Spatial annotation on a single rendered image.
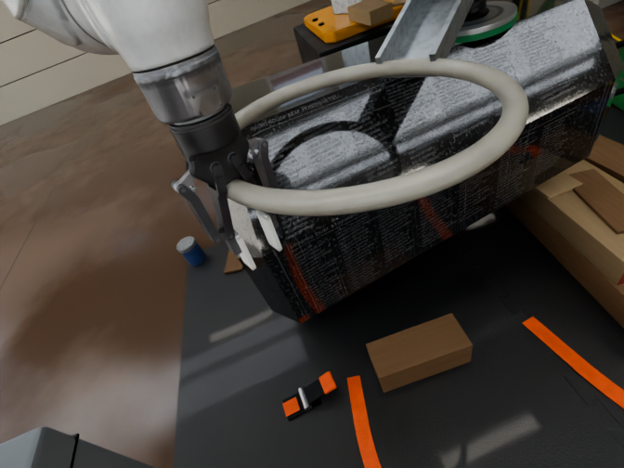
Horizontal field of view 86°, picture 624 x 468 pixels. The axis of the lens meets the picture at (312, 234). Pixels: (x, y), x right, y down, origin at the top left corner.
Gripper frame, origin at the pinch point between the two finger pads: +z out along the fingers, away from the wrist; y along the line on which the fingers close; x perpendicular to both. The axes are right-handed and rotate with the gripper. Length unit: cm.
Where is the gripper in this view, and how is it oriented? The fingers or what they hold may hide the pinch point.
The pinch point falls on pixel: (256, 240)
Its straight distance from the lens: 51.9
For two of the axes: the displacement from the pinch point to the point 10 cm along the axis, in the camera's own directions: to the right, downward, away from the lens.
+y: 7.4, -5.5, 3.8
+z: 2.2, 7.4, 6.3
